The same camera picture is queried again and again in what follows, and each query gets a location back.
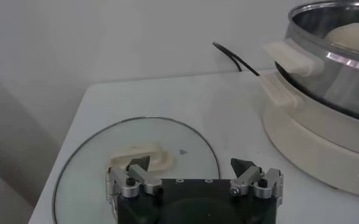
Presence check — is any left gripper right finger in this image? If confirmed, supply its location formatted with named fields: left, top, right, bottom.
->
left=229, top=158, right=284, bottom=208

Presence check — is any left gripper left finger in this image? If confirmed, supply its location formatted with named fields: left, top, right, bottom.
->
left=105, top=155, right=163, bottom=214

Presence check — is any round glass pot lid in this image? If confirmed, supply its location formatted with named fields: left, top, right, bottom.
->
left=51, top=116, right=222, bottom=224

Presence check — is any white steamed baozi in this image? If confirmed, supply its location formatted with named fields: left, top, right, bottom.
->
left=324, top=23, right=359, bottom=55

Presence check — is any steel perforated steamer basket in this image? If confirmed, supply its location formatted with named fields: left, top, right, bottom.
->
left=263, top=0, right=359, bottom=124

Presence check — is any cream electric cooker base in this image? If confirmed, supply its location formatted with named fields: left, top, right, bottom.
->
left=260, top=72, right=359, bottom=198

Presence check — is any black cooker power cord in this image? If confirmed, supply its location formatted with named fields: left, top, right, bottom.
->
left=212, top=41, right=261, bottom=77

